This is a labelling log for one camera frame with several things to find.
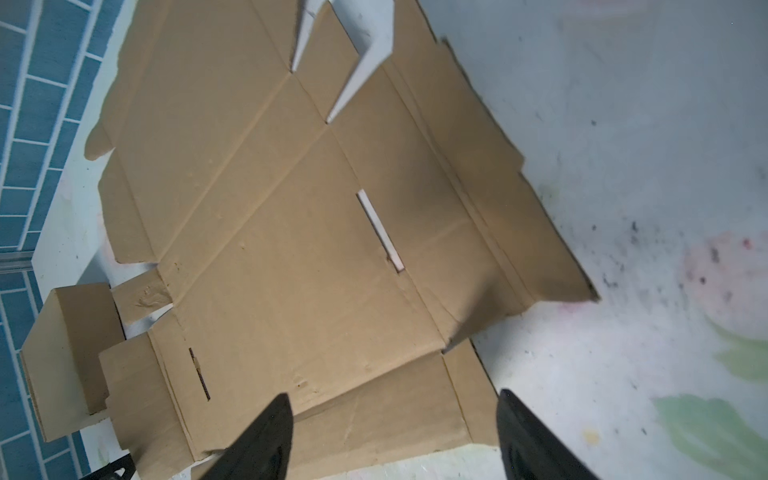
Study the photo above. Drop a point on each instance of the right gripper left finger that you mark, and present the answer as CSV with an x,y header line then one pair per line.
x,y
262,451

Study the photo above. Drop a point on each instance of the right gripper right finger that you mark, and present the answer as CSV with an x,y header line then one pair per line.
x,y
529,449

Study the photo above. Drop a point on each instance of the cardboard stack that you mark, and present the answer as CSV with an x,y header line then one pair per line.
x,y
339,246

